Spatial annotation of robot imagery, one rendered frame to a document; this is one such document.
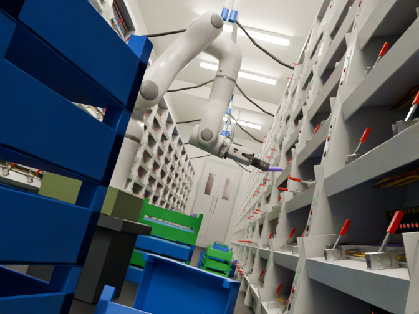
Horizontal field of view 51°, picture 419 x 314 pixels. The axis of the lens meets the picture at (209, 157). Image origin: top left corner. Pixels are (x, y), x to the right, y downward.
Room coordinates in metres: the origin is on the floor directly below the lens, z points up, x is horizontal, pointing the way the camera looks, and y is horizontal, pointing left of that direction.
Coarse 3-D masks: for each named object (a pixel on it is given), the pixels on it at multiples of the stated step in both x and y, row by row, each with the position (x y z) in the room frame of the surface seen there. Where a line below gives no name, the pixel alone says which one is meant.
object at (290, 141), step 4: (304, 108) 1.87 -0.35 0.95; (300, 124) 1.96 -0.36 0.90; (296, 128) 2.07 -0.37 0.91; (300, 128) 1.98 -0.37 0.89; (296, 132) 2.08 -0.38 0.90; (292, 136) 2.19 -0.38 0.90; (296, 136) 2.09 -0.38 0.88; (284, 140) 2.48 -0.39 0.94; (288, 140) 2.33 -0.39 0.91; (292, 140) 2.20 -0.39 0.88; (296, 140) 2.30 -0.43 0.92; (284, 144) 2.48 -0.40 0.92; (288, 144) 2.35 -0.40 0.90; (292, 144) 2.23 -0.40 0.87; (288, 148) 2.36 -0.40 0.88
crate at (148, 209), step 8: (144, 200) 2.36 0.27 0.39; (144, 208) 2.18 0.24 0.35; (152, 208) 2.19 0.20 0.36; (160, 208) 2.19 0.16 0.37; (152, 216) 2.19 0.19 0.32; (160, 216) 2.20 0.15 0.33; (168, 216) 2.20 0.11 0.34; (176, 216) 2.21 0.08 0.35; (184, 216) 2.22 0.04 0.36; (192, 216) 2.22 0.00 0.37; (200, 216) 2.23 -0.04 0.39; (184, 224) 2.22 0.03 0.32; (192, 224) 2.22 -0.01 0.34; (200, 224) 2.23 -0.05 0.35
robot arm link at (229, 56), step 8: (216, 40) 1.70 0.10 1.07; (224, 40) 1.69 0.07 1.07; (232, 40) 1.70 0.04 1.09; (208, 48) 1.71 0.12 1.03; (216, 48) 1.69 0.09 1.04; (224, 48) 1.68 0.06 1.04; (232, 48) 1.68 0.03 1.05; (216, 56) 1.70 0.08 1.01; (224, 56) 1.68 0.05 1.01; (232, 56) 1.68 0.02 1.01; (240, 56) 1.70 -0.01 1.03; (224, 64) 1.69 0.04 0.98; (232, 64) 1.68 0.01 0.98; (240, 64) 1.71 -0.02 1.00; (216, 72) 1.71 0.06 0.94; (224, 72) 1.68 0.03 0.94; (232, 72) 1.69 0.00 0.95
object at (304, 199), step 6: (318, 168) 1.18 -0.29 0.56; (318, 174) 1.18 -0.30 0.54; (312, 186) 1.23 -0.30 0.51; (288, 192) 1.78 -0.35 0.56; (306, 192) 1.32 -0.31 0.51; (312, 192) 1.23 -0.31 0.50; (288, 198) 1.78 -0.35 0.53; (294, 198) 1.54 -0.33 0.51; (300, 198) 1.44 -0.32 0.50; (306, 198) 1.33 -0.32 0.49; (312, 198) 1.25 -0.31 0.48; (288, 204) 1.70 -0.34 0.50; (294, 204) 1.56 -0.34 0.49; (300, 204) 1.45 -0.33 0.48; (306, 204) 1.35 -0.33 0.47; (288, 210) 1.72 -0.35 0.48; (294, 210) 1.58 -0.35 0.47
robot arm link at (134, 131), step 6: (132, 114) 1.62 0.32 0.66; (138, 114) 1.64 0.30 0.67; (144, 114) 1.67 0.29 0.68; (132, 120) 1.56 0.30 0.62; (138, 120) 1.62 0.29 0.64; (132, 126) 1.55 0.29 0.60; (138, 126) 1.56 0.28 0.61; (126, 132) 1.54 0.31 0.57; (132, 132) 1.55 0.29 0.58; (138, 132) 1.57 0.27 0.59; (132, 138) 1.55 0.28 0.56; (138, 138) 1.58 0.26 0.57
